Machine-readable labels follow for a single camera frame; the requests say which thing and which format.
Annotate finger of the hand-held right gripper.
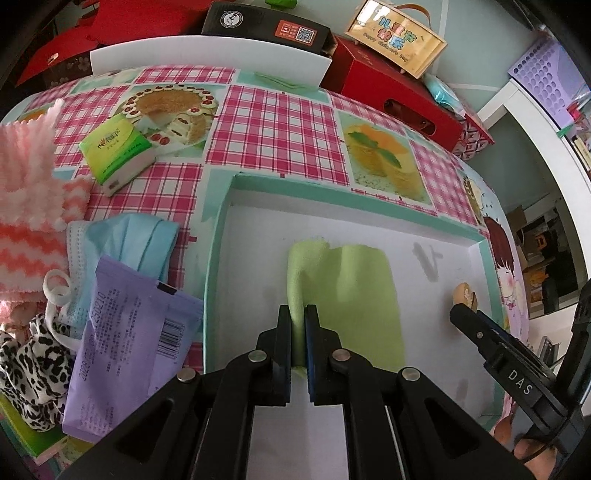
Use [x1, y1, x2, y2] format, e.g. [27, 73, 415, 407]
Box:
[449, 302, 509, 371]
[481, 318, 558, 385]

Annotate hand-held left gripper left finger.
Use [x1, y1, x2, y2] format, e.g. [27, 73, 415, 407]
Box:
[55, 305, 294, 480]

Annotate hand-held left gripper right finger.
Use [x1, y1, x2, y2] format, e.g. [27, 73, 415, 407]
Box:
[305, 305, 525, 480]

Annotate white tray with teal rim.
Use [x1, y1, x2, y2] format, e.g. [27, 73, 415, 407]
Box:
[202, 172, 511, 480]

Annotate green cloth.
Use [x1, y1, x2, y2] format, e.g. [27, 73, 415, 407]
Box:
[287, 237, 408, 374]

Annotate purple packet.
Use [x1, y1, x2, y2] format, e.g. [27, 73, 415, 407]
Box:
[61, 255, 205, 445]

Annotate blue face mask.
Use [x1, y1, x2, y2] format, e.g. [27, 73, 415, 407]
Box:
[85, 213, 182, 319]

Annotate white face mask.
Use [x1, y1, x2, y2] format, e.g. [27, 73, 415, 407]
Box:
[44, 220, 100, 352]

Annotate pink white striped towel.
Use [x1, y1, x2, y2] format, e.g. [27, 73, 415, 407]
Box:
[0, 99, 95, 333]

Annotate person's right hand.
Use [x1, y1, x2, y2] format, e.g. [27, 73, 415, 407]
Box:
[492, 411, 557, 480]

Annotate brown cardboard box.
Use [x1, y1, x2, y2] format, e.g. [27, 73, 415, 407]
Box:
[505, 205, 532, 259]

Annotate red patterned box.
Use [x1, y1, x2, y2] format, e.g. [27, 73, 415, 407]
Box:
[450, 111, 496, 162]

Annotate printed pink checked tablecloth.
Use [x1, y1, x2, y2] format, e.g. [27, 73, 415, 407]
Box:
[0, 65, 536, 480]

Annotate white shelf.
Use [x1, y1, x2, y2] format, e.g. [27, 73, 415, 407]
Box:
[475, 78, 591, 296]

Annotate blue wet wipes pack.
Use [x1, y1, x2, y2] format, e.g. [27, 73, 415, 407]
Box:
[422, 74, 467, 114]

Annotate green tissue pack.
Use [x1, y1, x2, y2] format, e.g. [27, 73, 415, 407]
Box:
[78, 114, 158, 198]

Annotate black white spotted cloth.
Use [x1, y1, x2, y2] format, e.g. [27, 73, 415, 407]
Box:
[0, 314, 77, 432]

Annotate red box with cutout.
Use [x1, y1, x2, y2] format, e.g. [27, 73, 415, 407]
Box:
[320, 36, 465, 151]

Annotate purple perforated basket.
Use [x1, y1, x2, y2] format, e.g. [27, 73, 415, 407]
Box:
[508, 30, 591, 125]

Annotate green flat box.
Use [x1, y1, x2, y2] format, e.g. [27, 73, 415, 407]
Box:
[0, 394, 95, 466]

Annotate white board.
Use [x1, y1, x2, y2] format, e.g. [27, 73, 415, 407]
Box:
[90, 41, 334, 88]

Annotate black box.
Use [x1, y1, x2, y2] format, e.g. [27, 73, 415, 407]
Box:
[201, 2, 337, 58]

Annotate red flat boxes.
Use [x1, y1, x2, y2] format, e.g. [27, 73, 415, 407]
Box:
[92, 0, 208, 44]

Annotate red box with gold clasp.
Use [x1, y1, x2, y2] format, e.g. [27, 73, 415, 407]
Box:
[16, 32, 112, 88]

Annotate wooden gift box with handle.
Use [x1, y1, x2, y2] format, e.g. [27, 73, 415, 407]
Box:
[345, 0, 448, 78]

